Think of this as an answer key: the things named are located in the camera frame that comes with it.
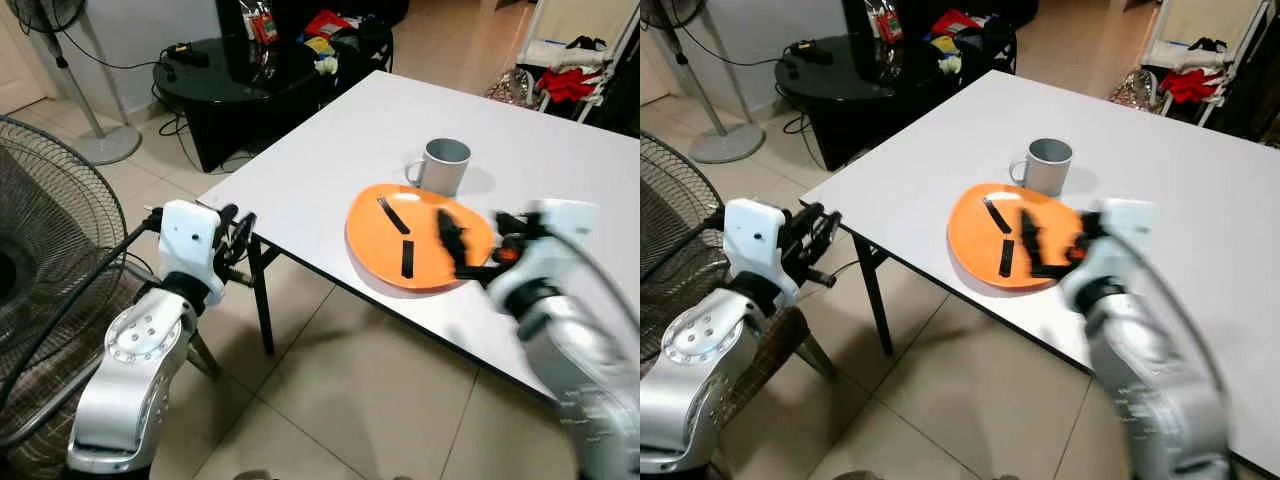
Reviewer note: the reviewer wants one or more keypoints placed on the black metal table leg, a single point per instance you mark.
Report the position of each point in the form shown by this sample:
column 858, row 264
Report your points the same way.
column 262, row 300
column 877, row 300

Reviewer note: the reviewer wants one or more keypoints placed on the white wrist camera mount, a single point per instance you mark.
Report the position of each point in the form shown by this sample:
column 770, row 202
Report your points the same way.
column 1125, row 240
column 560, row 240
column 750, row 240
column 185, row 245

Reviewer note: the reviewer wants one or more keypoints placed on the patterned mesh bag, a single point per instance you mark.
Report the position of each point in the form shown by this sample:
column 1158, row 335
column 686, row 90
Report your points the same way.
column 510, row 88
column 1135, row 90

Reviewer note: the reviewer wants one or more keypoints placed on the white crumpled cloth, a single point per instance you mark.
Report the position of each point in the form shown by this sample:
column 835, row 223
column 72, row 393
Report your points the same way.
column 950, row 63
column 327, row 65

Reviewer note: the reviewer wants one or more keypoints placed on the black fabric bag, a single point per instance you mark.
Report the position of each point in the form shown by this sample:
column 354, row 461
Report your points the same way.
column 990, row 42
column 365, row 45

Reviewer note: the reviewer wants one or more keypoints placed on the red cloth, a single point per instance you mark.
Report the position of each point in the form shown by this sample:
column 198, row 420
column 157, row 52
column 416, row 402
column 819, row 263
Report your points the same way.
column 572, row 85
column 1195, row 86

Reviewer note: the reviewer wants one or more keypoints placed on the black round glass table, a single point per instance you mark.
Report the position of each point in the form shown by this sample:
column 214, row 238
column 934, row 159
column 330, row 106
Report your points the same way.
column 230, row 100
column 850, row 100

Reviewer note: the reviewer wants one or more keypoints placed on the yellow packet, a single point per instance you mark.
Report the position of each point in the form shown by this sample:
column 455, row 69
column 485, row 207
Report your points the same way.
column 944, row 44
column 319, row 45

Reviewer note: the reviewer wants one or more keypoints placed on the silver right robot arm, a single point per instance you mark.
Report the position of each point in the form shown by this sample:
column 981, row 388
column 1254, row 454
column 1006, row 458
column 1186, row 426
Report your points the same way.
column 1150, row 380
column 580, row 370

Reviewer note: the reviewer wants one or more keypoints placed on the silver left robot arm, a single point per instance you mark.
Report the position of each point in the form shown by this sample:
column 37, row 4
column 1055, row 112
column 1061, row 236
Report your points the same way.
column 135, row 350
column 700, row 355

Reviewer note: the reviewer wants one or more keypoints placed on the orange round plate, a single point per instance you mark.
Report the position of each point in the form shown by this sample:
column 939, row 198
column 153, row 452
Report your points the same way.
column 375, row 245
column 975, row 245

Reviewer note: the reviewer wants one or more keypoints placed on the white metal rack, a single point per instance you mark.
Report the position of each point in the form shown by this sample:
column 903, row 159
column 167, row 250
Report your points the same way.
column 580, row 20
column 1210, row 20

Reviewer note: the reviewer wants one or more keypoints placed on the small black garment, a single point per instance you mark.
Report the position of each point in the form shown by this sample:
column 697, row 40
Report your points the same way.
column 585, row 43
column 1208, row 45

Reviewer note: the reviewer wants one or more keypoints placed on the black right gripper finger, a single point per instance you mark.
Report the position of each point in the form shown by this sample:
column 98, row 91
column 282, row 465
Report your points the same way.
column 480, row 268
column 451, row 240
column 1062, row 268
column 1032, row 240

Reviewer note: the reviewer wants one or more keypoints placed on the small black device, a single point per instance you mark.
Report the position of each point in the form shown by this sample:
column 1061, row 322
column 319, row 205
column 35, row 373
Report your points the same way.
column 188, row 55
column 810, row 54

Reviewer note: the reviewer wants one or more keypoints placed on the grey pedestal fan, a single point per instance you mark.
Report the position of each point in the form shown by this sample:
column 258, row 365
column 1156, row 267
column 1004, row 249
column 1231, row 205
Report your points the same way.
column 728, row 143
column 108, row 146

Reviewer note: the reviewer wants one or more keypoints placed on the red flat bag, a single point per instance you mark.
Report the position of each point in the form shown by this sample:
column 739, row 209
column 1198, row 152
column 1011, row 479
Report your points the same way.
column 955, row 22
column 327, row 23

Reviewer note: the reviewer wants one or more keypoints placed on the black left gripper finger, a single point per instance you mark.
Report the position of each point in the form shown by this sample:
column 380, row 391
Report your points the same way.
column 813, row 217
column 830, row 236
column 246, row 236
column 226, row 219

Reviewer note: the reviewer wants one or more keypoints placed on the short black tape strip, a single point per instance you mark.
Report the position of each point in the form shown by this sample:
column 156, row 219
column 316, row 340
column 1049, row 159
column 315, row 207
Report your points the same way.
column 1006, row 258
column 408, row 260

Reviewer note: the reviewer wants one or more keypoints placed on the grey ceramic mug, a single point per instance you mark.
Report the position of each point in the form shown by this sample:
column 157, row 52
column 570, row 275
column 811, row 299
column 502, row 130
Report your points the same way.
column 445, row 170
column 1048, row 170

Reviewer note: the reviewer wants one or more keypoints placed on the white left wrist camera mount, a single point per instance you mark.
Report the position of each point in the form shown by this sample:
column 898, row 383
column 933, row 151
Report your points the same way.
column 750, row 240
column 185, row 245

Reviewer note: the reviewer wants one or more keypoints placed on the clear packet with red label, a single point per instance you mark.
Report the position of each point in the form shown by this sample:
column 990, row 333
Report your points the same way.
column 888, row 22
column 264, row 25

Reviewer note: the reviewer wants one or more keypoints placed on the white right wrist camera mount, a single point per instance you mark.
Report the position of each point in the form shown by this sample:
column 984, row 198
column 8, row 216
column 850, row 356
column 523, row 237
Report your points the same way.
column 1125, row 240
column 560, row 240

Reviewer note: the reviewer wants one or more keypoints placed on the long black tape strip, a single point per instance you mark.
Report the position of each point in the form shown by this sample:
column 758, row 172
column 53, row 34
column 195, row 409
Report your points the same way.
column 997, row 216
column 393, row 215

